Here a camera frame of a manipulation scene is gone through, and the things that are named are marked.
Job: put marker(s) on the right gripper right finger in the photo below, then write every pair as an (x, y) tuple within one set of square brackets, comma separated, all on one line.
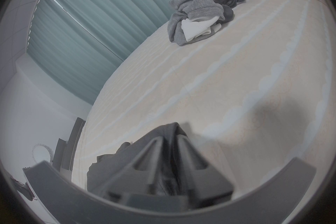
[(202, 173)]

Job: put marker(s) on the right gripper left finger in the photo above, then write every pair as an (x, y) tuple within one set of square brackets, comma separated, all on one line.
[(141, 173)]

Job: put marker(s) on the bed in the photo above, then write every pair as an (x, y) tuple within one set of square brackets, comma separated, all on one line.
[(210, 86)]

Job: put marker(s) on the black T-shirt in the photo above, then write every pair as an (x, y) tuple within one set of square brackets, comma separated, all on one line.
[(126, 162)]

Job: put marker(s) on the pile of clothes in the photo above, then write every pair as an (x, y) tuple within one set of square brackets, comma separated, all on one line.
[(207, 7)]

